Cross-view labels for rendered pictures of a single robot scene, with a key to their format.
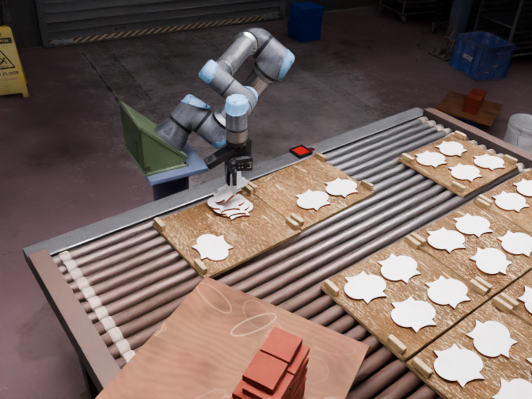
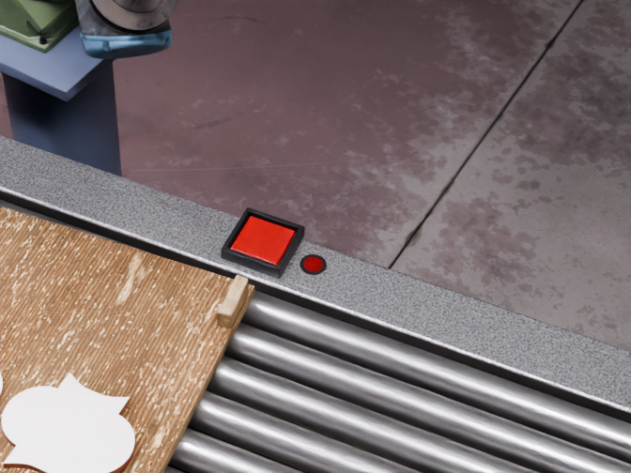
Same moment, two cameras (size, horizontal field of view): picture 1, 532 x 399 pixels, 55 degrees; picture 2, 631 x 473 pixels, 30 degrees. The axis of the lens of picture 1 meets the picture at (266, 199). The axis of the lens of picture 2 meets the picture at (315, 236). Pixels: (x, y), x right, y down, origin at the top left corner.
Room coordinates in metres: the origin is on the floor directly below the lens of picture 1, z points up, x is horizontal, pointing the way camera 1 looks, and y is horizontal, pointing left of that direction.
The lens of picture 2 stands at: (1.59, -0.96, 1.97)
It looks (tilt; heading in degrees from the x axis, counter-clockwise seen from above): 48 degrees down; 57
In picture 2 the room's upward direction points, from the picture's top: 5 degrees clockwise
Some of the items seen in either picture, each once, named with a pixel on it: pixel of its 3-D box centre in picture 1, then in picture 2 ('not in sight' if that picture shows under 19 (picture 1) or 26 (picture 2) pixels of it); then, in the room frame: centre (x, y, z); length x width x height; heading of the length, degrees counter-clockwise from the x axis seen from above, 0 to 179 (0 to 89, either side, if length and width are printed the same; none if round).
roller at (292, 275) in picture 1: (366, 237); not in sight; (1.48, -0.38, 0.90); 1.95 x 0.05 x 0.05; 129
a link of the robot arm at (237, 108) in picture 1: (237, 112); not in sight; (1.57, 0.11, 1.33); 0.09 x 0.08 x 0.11; 168
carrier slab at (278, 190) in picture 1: (309, 190); (18, 350); (1.73, -0.17, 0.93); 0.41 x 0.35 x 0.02; 132
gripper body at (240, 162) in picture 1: (237, 153); not in sight; (1.56, 0.11, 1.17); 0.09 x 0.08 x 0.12; 113
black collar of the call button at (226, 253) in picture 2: (300, 151); (263, 242); (2.04, -0.15, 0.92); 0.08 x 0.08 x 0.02; 39
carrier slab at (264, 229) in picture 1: (226, 228); not in sight; (1.45, 0.14, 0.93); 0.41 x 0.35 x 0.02; 131
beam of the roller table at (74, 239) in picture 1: (271, 170); (130, 221); (1.92, -0.01, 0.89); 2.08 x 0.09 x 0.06; 129
